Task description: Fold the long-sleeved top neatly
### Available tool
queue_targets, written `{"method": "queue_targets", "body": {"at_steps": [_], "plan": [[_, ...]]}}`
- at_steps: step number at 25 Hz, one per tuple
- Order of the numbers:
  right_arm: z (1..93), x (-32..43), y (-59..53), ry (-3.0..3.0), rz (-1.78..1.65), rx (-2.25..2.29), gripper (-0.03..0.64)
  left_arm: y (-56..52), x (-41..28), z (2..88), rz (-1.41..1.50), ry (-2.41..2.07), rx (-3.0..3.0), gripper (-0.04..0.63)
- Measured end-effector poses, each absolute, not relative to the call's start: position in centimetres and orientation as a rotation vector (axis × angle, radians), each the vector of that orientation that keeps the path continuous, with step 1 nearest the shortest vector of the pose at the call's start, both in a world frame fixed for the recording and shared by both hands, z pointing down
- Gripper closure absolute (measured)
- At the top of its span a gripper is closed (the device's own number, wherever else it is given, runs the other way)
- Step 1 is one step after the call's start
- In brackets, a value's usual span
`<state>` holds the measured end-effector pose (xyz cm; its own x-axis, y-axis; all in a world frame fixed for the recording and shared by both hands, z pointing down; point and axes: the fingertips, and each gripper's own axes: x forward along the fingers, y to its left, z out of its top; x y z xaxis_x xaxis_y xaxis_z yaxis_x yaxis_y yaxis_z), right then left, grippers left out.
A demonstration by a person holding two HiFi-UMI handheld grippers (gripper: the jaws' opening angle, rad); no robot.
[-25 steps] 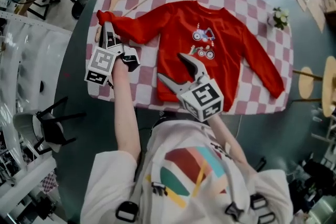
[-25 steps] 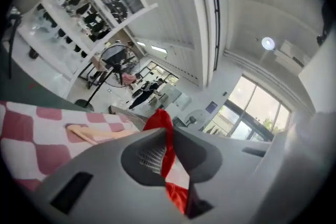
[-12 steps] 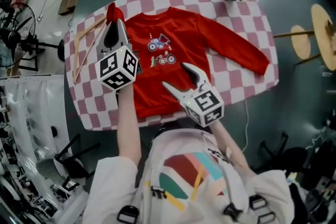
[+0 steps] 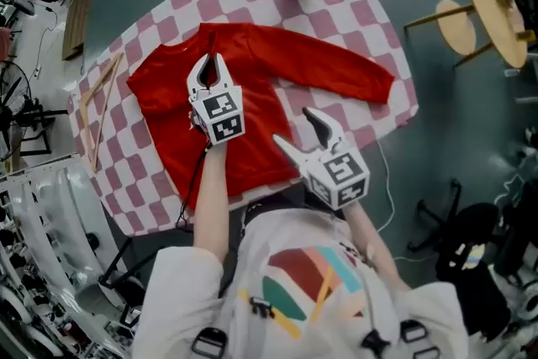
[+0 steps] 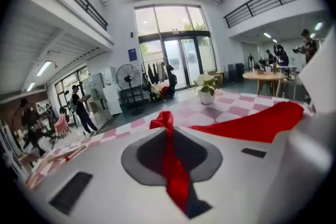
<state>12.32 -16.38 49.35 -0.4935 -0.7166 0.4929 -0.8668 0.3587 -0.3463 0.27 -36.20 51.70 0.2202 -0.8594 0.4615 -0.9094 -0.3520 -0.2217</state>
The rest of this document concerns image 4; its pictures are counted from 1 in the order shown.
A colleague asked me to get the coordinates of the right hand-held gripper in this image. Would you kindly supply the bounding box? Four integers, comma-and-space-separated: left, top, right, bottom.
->
272, 107, 371, 211

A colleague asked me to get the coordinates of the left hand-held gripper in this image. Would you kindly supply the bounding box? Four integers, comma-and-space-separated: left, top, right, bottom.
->
187, 52, 245, 146

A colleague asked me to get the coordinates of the red long-sleeve shirt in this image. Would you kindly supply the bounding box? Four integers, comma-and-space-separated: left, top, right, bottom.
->
125, 22, 396, 212

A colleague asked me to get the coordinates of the person's right forearm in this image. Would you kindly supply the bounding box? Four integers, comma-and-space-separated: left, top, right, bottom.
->
344, 201, 412, 294

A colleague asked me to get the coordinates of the person's left forearm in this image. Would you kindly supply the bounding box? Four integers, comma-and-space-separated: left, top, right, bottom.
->
192, 142, 230, 265

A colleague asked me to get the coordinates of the pink checkered tablecloth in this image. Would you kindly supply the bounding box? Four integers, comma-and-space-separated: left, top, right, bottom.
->
66, 0, 419, 239

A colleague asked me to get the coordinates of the wooden clothes hanger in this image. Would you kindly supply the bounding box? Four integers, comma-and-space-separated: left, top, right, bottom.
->
78, 52, 124, 173

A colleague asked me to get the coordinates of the black office chair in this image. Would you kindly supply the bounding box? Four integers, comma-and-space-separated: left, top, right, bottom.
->
406, 178, 513, 338

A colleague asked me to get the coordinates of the large black standing fan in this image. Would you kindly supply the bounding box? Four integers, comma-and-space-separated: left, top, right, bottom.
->
0, 60, 69, 161

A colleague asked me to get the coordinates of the colourful cloth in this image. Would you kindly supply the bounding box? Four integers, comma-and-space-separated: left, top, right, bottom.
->
455, 242, 485, 271

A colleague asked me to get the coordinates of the round wooden side table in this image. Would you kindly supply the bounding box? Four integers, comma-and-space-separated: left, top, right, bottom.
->
403, 0, 538, 70

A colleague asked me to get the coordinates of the white shelving rack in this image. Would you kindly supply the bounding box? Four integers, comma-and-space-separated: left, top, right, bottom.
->
0, 156, 111, 359

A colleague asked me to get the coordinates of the white cable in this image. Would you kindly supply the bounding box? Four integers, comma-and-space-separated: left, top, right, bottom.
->
375, 138, 439, 265

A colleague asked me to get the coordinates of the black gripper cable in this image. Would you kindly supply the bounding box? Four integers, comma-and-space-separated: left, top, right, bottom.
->
175, 141, 212, 231

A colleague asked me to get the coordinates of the grey chair with black frame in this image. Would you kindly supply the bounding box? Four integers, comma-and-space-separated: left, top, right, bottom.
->
75, 236, 147, 330

